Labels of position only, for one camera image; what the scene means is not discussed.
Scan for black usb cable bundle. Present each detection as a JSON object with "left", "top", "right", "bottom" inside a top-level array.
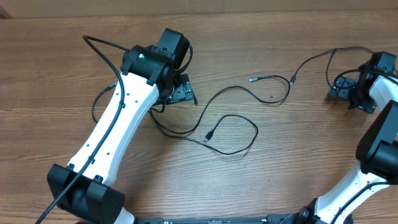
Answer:
[{"left": 289, "top": 45, "right": 376, "bottom": 90}]

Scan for separated black usb cable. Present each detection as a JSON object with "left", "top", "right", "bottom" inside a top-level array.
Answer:
[
  {"left": 91, "top": 82, "right": 118, "bottom": 124},
  {"left": 148, "top": 74, "right": 291, "bottom": 136}
]

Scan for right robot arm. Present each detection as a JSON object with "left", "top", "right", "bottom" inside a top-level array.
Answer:
[{"left": 283, "top": 52, "right": 397, "bottom": 223}]

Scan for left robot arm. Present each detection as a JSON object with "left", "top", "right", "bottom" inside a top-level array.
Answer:
[{"left": 37, "top": 29, "right": 195, "bottom": 223}]

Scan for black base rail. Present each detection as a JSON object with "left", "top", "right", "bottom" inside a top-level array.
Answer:
[{"left": 130, "top": 214, "right": 312, "bottom": 224}]

